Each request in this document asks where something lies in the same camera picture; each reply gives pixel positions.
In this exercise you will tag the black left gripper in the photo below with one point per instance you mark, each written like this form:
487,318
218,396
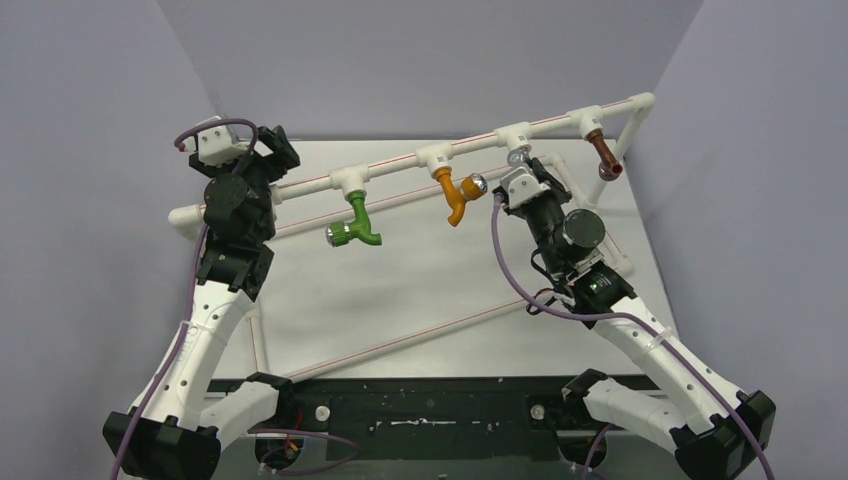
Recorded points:
284,156

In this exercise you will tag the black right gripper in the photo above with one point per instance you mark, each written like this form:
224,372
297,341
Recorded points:
548,183

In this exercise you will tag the chrome metal faucet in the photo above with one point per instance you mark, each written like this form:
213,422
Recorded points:
519,157

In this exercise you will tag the white pvc pipe frame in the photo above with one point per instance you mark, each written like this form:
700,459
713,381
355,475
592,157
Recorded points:
431,300

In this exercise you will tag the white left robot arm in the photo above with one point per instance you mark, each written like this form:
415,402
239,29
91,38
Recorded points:
169,432

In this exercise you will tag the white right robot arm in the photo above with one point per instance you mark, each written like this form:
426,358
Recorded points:
713,428

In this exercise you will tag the brown plastic faucet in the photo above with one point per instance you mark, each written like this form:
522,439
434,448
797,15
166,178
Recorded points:
609,168

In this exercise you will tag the orange plastic faucet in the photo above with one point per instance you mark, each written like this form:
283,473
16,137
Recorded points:
459,195

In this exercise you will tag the green plastic faucet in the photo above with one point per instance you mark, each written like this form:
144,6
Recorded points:
340,233

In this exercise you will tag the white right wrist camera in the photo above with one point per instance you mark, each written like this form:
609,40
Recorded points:
520,185

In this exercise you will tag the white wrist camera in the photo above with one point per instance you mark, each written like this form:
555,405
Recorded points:
214,142
520,185

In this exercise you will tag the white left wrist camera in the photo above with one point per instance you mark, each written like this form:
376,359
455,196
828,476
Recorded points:
214,142

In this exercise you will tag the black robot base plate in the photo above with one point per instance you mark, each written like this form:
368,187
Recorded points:
426,419

